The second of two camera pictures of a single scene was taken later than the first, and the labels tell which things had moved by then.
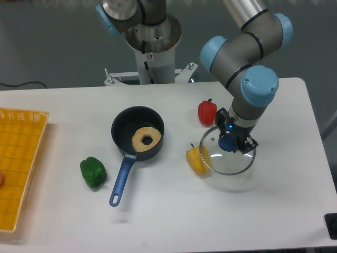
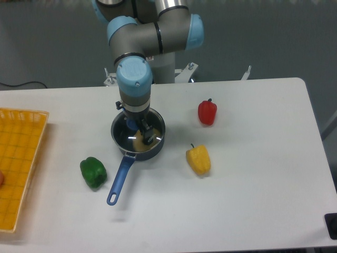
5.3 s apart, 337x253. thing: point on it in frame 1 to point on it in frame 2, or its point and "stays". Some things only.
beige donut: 138,145 stays
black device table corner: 330,222 stays
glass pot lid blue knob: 227,142 to 126,132
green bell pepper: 94,172 stays
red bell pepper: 207,110 stays
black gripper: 244,144 to 137,116
